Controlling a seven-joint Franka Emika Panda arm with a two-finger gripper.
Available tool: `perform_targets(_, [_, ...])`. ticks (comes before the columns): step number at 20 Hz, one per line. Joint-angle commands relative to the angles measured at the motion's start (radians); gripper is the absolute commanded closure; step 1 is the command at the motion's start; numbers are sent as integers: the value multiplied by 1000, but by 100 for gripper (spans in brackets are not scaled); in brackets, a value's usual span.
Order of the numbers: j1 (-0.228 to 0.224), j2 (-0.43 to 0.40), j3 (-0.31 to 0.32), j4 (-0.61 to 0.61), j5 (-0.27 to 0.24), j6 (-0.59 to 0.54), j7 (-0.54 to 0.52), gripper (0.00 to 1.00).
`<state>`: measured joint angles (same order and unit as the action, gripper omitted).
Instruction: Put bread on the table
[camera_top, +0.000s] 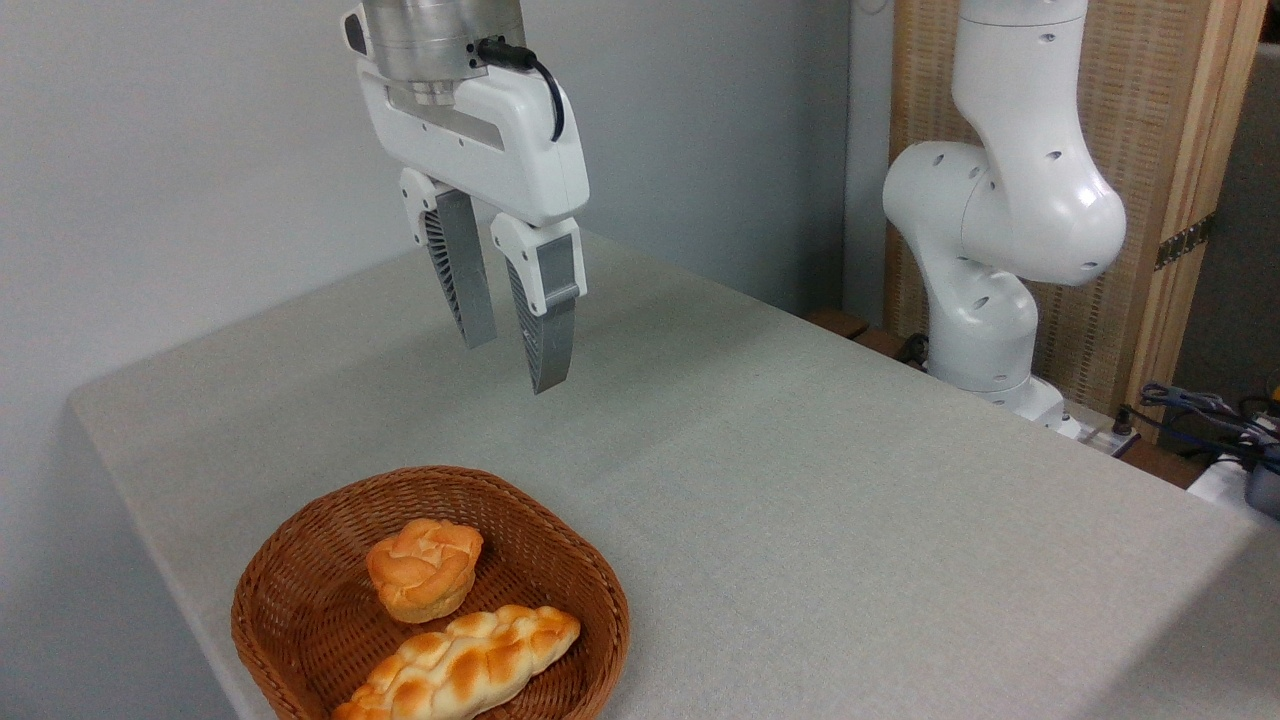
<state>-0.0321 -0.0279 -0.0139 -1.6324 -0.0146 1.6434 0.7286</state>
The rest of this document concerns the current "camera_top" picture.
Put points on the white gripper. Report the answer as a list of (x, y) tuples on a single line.
[(500, 140)]

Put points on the round golden bread bun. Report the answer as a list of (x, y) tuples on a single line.
[(425, 570)]

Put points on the black plug at robot base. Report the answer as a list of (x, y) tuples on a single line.
[(1124, 420)]

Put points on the long braided bread loaf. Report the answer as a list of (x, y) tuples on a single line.
[(460, 665)]

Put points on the brown wicker basket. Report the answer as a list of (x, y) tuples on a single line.
[(300, 610)]

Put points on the wooden woven folding screen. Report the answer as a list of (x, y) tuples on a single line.
[(1150, 130)]

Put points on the metal screen hinge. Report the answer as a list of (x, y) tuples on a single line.
[(1185, 241)]

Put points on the white power strip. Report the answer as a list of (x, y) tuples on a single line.
[(1222, 480)]

